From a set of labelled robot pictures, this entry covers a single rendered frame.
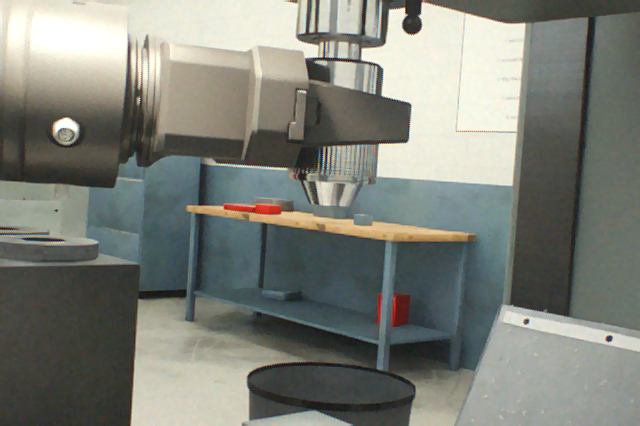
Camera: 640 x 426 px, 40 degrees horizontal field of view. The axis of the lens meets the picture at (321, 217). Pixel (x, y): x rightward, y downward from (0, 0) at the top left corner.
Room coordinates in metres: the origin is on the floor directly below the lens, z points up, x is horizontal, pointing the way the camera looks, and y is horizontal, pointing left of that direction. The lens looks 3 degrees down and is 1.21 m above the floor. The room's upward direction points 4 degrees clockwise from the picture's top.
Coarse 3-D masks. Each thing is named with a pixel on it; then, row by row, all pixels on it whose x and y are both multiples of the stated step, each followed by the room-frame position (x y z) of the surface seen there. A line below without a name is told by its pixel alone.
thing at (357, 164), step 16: (320, 80) 0.44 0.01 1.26; (336, 80) 0.44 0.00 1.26; (352, 80) 0.44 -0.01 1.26; (304, 160) 0.45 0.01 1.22; (320, 160) 0.44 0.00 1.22; (336, 160) 0.44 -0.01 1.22; (352, 160) 0.44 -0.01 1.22; (368, 160) 0.45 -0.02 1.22; (288, 176) 0.46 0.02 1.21; (304, 176) 0.45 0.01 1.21; (320, 176) 0.44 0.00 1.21; (336, 176) 0.44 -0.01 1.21; (352, 176) 0.44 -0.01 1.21; (368, 176) 0.45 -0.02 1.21
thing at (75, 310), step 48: (0, 240) 0.71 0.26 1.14; (48, 240) 0.75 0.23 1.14; (0, 288) 0.65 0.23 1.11; (48, 288) 0.68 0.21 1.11; (96, 288) 0.70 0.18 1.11; (0, 336) 0.65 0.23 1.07; (48, 336) 0.68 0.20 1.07; (96, 336) 0.71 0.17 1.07; (0, 384) 0.66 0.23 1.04; (48, 384) 0.68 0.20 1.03; (96, 384) 0.71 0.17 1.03
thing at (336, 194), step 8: (304, 184) 0.46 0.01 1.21; (312, 184) 0.45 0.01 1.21; (320, 184) 0.45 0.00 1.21; (328, 184) 0.45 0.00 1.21; (336, 184) 0.45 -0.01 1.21; (344, 184) 0.45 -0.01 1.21; (352, 184) 0.45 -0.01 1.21; (360, 184) 0.46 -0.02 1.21; (304, 192) 0.46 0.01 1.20; (312, 192) 0.45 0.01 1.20; (320, 192) 0.45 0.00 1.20; (328, 192) 0.45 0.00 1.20; (336, 192) 0.45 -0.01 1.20; (344, 192) 0.45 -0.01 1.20; (352, 192) 0.45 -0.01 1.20; (312, 200) 0.46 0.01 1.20; (320, 200) 0.45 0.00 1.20; (328, 200) 0.45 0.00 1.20; (336, 200) 0.45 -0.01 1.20; (344, 200) 0.45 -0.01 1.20; (352, 200) 0.46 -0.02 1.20
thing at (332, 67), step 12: (312, 60) 0.45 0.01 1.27; (324, 60) 0.44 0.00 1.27; (336, 60) 0.44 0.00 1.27; (348, 60) 0.44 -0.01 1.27; (360, 60) 0.44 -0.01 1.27; (312, 72) 0.45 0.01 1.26; (324, 72) 0.44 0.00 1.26; (336, 72) 0.44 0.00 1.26; (348, 72) 0.44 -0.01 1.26; (360, 72) 0.44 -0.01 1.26; (372, 72) 0.45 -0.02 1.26
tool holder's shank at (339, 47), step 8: (312, 40) 0.46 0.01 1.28; (320, 40) 0.46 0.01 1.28; (328, 40) 0.45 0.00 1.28; (336, 40) 0.45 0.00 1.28; (344, 40) 0.45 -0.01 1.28; (352, 40) 0.45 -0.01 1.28; (360, 40) 0.45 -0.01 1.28; (320, 48) 0.46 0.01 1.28; (328, 48) 0.45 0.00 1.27; (336, 48) 0.45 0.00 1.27; (344, 48) 0.45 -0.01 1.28; (352, 48) 0.45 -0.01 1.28; (360, 48) 0.46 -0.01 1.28; (320, 56) 0.46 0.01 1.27; (328, 56) 0.45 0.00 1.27; (336, 56) 0.45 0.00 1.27; (344, 56) 0.45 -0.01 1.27; (352, 56) 0.45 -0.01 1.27; (360, 56) 0.46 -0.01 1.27
